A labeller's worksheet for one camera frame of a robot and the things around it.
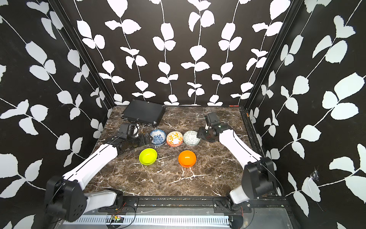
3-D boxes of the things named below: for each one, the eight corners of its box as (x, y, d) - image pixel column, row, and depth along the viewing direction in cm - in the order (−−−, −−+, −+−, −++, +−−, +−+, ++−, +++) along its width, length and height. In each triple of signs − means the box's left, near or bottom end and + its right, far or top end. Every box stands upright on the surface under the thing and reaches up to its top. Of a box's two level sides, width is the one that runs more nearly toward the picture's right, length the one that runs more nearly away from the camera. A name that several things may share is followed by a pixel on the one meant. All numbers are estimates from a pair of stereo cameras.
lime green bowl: (139, 166, 89) (137, 163, 86) (142, 151, 96) (140, 148, 92) (156, 166, 90) (155, 163, 86) (158, 151, 96) (157, 148, 92)
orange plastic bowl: (178, 168, 89) (177, 165, 84) (178, 153, 95) (178, 149, 91) (195, 168, 89) (196, 165, 85) (195, 153, 95) (195, 150, 91)
